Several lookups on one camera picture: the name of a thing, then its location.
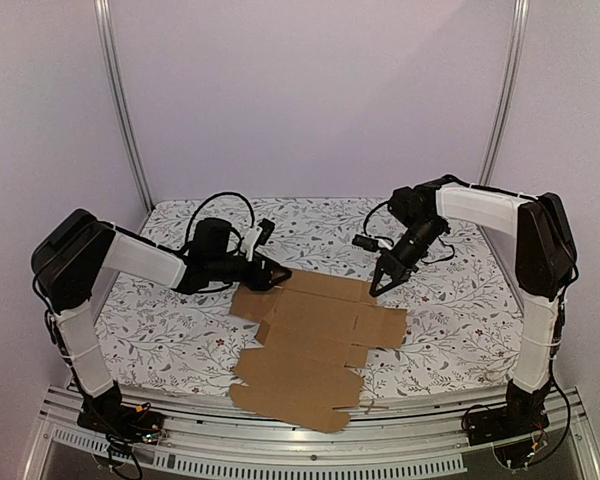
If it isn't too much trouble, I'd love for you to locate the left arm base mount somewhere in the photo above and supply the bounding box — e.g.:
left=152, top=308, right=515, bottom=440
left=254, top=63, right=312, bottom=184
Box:
left=77, top=396, right=165, bottom=443

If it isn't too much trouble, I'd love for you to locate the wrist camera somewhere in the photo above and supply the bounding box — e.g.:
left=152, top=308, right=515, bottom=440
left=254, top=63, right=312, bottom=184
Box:
left=352, top=234, right=385, bottom=252
left=240, top=219, right=275, bottom=261

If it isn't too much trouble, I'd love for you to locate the robot arm white sleeve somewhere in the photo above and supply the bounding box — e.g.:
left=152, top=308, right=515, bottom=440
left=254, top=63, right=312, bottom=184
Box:
left=31, top=208, right=211, bottom=403
left=388, top=173, right=580, bottom=406

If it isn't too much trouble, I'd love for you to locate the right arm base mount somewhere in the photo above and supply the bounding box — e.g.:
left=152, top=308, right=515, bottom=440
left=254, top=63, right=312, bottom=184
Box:
left=461, top=404, right=550, bottom=446

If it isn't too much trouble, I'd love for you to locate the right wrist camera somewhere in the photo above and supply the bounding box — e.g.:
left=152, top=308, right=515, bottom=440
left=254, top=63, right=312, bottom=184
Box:
left=352, top=234, right=385, bottom=252

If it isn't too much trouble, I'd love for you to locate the left aluminium frame post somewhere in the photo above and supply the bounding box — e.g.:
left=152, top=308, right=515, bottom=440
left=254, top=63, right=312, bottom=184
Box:
left=93, top=0, right=155, bottom=214

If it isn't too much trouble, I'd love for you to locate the right aluminium frame post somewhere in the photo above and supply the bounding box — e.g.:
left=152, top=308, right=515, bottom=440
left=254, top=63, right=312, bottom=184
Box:
left=478, top=0, right=530, bottom=186

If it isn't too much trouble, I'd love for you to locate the aluminium frame post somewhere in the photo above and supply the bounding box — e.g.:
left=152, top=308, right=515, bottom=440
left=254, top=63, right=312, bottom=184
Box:
left=93, top=0, right=155, bottom=214
left=478, top=0, right=530, bottom=186

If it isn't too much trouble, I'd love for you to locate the brown cardboard box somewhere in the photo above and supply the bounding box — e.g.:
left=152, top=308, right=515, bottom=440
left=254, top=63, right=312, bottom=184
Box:
left=229, top=270, right=407, bottom=433

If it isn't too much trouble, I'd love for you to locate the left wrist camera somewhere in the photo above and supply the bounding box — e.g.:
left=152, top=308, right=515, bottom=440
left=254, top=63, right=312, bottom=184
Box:
left=240, top=219, right=275, bottom=261

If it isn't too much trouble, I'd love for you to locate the left robot arm white sleeve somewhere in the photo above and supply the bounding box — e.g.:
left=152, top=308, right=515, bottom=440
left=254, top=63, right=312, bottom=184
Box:
left=31, top=208, right=211, bottom=403

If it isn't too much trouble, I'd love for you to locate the aluminium front rail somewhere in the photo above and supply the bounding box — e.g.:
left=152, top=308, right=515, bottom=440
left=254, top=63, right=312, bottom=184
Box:
left=22, top=387, right=600, bottom=479

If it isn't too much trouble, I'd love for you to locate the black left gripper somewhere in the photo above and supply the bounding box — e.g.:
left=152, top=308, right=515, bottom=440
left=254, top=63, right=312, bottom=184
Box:
left=207, top=251, right=291, bottom=291

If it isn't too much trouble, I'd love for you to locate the right robot arm white sleeve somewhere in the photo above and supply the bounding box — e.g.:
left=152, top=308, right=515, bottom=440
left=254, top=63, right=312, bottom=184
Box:
left=388, top=173, right=580, bottom=406

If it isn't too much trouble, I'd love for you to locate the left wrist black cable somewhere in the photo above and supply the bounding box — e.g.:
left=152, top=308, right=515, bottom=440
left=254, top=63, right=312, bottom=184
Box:
left=183, top=192, right=259, bottom=261

